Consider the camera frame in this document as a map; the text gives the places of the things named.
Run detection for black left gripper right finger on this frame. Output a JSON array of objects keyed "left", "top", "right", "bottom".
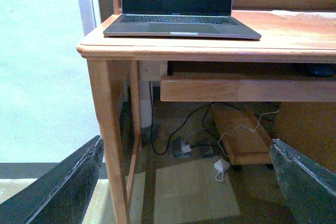
[{"left": 269, "top": 138, "right": 335, "bottom": 223}]

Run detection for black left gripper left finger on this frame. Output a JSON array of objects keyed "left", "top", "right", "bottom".
[{"left": 1, "top": 135, "right": 104, "bottom": 223}]

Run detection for dark grey logi mouse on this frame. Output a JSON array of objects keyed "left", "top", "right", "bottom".
[{"left": 307, "top": 64, "right": 335, "bottom": 77}]

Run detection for wooden keyboard tray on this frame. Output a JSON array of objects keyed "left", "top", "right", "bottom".
[{"left": 160, "top": 73, "right": 335, "bottom": 102}]

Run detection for wooden wheeled stand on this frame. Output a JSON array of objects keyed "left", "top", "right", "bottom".
[{"left": 211, "top": 104, "right": 272, "bottom": 171}]

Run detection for white power adapter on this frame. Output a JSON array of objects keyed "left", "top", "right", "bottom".
[{"left": 214, "top": 159, "right": 230, "bottom": 173}]

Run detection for power strip on floor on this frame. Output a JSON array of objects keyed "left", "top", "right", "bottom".
[{"left": 169, "top": 137, "right": 192, "bottom": 158}]

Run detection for wooden desk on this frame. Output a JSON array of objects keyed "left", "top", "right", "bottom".
[{"left": 77, "top": 0, "right": 335, "bottom": 223}]

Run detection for grey open laptop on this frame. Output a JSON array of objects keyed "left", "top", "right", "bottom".
[{"left": 103, "top": 0, "right": 261, "bottom": 40}]

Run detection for white thin cable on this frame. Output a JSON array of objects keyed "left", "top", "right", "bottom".
[{"left": 215, "top": 110, "right": 279, "bottom": 184}]

